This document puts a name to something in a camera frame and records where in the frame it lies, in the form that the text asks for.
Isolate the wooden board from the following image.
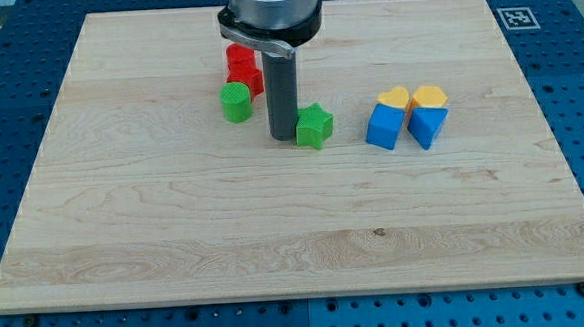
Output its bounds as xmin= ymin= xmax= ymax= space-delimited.
xmin=0 ymin=0 xmax=584 ymax=315

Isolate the green star block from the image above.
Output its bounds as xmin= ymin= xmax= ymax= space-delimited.
xmin=296 ymin=103 xmax=334 ymax=150

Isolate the red block front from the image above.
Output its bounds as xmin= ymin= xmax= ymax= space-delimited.
xmin=226 ymin=66 xmax=264 ymax=101

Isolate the blue cube block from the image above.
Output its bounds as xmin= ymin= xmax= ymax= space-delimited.
xmin=365 ymin=104 xmax=406 ymax=150

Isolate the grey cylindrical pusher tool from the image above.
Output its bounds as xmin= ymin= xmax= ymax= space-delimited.
xmin=261 ymin=53 xmax=299 ymax=141

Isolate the blue triangular block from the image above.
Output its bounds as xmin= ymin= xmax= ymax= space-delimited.
xmin=407 ymin=107 xmax=449 ymax=150

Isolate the yellow pentagon block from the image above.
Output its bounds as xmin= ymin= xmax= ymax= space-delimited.
xmin=411 ymin=85 xmax=448 ymax=108

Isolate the red block rear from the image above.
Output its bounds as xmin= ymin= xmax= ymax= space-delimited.
xmin=225 ymin=43 xmax=257 ymax=71

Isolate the yellow heart block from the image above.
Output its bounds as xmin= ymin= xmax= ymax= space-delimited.
xmin=377 ymin=86 xmax=410 ymax=111

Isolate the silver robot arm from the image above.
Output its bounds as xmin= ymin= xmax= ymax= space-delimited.
xmin=217 ymin=0 xmax=322 ymax=60

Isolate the green cylinder block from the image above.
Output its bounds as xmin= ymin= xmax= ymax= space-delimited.
xmin=219 ymin=81 xmax=252 ymax=123

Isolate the white fiducial marker tag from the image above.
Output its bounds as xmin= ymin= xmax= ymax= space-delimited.
xmin=496 ymin=6 xmax=540 ymax=31

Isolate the red block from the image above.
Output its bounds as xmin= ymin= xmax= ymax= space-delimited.
xmin=226 ymin=66 xmax=264 ymax=101
xmin=225 ymin=43 xmax=257 ymax=71

